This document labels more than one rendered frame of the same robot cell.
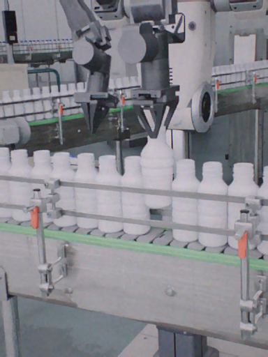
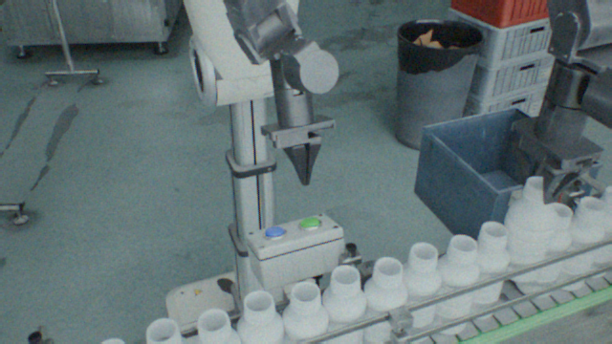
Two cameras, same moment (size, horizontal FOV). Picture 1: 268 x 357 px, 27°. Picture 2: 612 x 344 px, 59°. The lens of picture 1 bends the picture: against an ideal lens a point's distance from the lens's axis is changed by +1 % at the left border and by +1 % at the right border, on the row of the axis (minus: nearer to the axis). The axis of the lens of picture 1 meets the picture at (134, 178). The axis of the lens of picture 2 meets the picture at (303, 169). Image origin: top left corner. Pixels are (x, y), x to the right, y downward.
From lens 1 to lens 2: 121 cm
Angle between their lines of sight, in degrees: 49
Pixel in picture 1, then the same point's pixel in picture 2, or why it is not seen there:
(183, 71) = not seen: hidden behind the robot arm
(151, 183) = (538, 256)
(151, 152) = (550, 222)
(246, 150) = (26, 15)
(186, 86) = not seen: hidden behind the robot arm
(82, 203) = (426, 317)
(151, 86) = (577, 141)
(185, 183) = (567, 239)
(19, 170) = (321, 322)
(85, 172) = (433, 277)
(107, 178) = (475, 273)
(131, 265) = not seen: outside the picture
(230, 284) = (599, 315)
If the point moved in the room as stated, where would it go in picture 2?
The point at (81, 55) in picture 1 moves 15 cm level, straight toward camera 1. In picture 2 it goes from (317, 77) to (422, 109)
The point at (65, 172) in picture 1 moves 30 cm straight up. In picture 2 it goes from (403, 290) to (433, 91)
